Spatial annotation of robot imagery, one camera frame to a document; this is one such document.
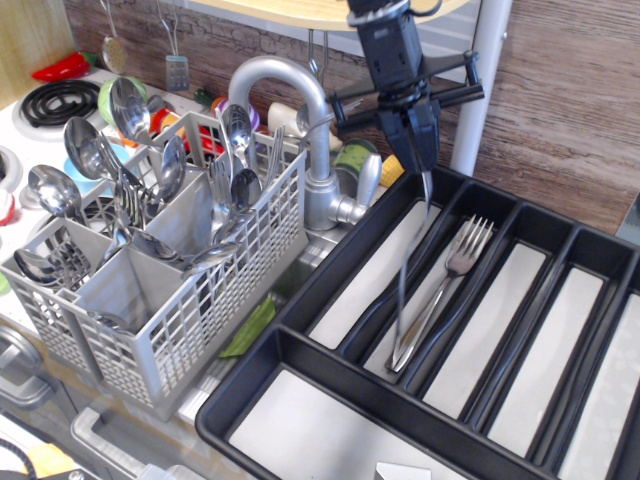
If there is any black cutlery tray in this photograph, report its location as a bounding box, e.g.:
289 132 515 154
195 169 639 479

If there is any green toy can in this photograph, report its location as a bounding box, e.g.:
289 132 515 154
333 139 378 174

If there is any black coil stove burner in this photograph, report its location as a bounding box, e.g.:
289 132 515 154
20 80 100 128

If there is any silver fork in tray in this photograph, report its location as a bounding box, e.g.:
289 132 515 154
385 215 494 373

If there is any green bowl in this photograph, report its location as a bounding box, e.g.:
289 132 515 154
97 76 148 127

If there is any red toy chili pepper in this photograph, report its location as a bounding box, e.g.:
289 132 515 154
31 51 98 83

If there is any blue bowl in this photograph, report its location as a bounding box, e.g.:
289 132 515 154
63 143 132 197

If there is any large silver spoon left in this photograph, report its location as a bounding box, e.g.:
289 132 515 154
28 164 87 225

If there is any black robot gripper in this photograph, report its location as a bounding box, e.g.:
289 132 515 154
327 1 484 173

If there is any hanging round strainer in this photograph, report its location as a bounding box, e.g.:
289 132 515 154
100 0 127 75

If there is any large silver spoon middle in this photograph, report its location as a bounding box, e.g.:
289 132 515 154
63 116 141 187

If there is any white metal pole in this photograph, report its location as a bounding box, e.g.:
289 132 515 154
450 0 512 176

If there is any large silver spoon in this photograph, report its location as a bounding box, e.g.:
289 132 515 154
28 164 87 225
110 77 159 149
63 116 141 187

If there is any silver kitchen faucet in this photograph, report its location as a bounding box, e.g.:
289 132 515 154
228 56 382 231

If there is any hanging small spatula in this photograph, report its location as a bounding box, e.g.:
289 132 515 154
156 1 190 92

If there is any green toy leaf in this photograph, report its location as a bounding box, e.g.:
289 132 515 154
219 297 276 359

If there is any silver spoon centre basket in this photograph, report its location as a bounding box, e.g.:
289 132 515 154
156 135 186 202

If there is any large silver spoon upper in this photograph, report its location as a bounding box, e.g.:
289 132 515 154
110 77 159 149

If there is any silver fork being moved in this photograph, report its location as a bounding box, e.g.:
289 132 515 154
389 169 435 371

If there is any light wooden round shelf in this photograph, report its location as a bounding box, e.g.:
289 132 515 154
189 0 471 33

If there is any yellow toy corn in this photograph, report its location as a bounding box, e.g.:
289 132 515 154
379 155 405 188

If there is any grey plastic cutlery basket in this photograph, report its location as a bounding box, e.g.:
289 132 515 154
1 143 307 421

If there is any silver spoon front left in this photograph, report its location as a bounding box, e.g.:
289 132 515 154
13 248 63 288

